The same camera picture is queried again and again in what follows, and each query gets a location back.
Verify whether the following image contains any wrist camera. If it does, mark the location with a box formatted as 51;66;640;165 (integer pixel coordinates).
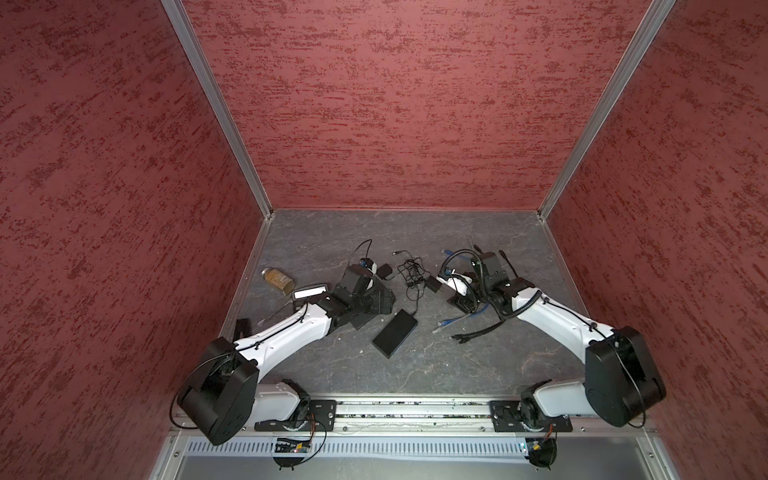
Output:
358;257;378;276
437;271;472;297

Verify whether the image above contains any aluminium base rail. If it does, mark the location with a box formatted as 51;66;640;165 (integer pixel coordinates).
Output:
173;392;658;439

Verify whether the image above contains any aluminium right corner post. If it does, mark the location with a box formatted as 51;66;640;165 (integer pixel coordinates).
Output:
537;0;676;223

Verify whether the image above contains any black power adapter with cable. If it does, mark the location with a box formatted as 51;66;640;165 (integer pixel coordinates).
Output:
392;250;431;316

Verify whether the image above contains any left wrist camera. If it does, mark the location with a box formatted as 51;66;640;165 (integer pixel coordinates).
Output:
358;257;378;276

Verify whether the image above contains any blue ethernet cable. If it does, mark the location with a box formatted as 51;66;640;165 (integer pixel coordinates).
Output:
431;248;490;335

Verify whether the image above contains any black power adapter near switch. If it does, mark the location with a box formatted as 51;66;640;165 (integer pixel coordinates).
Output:
376;263;393;281

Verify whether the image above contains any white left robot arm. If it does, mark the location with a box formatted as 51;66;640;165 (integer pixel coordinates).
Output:
175;258;395;446

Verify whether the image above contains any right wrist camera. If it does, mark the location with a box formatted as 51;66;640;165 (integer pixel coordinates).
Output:
437;271;472;297

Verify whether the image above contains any aluminium corner post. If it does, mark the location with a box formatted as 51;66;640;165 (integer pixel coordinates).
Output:
537;0;676;223
161;0;274;221

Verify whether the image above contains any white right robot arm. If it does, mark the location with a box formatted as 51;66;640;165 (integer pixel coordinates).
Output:
437;249;667;432

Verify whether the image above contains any aluminium left corner post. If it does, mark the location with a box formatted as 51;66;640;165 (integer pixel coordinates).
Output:
161;0;274;221

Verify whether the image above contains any black calculator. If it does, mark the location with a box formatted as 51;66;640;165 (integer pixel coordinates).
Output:
291;283;329;301

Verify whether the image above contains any glass jar with brown contents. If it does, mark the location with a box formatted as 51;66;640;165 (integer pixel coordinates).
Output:
261;267;295;296

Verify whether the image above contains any black network switch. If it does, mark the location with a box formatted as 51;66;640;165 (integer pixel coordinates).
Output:
372;309;418;359

